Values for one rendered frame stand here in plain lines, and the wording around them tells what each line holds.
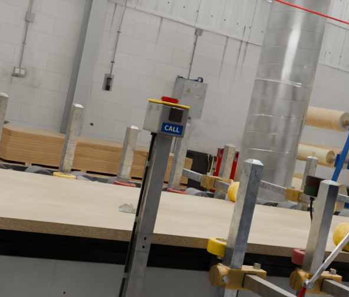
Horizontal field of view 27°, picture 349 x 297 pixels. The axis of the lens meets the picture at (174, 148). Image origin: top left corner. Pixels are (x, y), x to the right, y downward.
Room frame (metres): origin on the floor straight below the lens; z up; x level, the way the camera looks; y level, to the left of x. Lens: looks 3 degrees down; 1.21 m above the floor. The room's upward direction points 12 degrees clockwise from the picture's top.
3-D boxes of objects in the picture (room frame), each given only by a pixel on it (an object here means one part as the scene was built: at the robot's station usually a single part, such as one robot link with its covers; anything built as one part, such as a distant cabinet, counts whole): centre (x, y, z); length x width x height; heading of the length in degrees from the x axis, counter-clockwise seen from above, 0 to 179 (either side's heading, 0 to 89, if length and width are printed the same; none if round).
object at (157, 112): (1.60, 0.03, 1.18); 0.07 x 0.07 x 0.08; 31
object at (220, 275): (1.75, -0.21, 0.84); 0.13 x 0.06 x 0.05; 121
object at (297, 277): (1.88, -0.43, 0.85); 0.13 x 0.06 x 0.05; 121
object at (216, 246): (1.85, -0.17, 0.85); 0.08 x 0.08 x 0.11
